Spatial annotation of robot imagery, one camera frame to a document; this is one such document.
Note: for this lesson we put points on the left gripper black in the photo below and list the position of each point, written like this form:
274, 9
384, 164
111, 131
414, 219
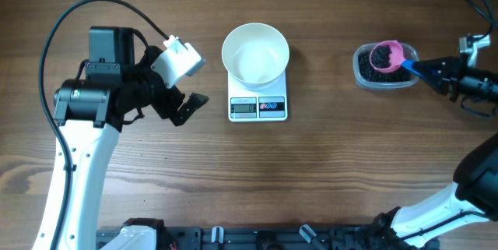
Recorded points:
171, 106

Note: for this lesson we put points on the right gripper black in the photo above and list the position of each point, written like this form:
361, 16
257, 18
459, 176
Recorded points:
452, 82

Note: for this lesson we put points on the white bowl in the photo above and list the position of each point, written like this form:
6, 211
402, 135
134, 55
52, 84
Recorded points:
255, 54

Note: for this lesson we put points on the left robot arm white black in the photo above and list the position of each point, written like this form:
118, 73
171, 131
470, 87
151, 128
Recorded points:
90, 115

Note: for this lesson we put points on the pink scoop blue handle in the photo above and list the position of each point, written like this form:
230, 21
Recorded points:
388, 57

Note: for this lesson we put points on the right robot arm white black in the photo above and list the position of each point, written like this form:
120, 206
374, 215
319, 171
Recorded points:
472, 195

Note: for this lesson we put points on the white digital kitchen scale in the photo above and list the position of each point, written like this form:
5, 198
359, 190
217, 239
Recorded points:
261, 104

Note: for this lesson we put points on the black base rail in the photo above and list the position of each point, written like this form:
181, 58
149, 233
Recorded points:
336, 238

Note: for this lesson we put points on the clear plastic container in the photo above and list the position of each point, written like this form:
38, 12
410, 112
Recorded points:
370, 79

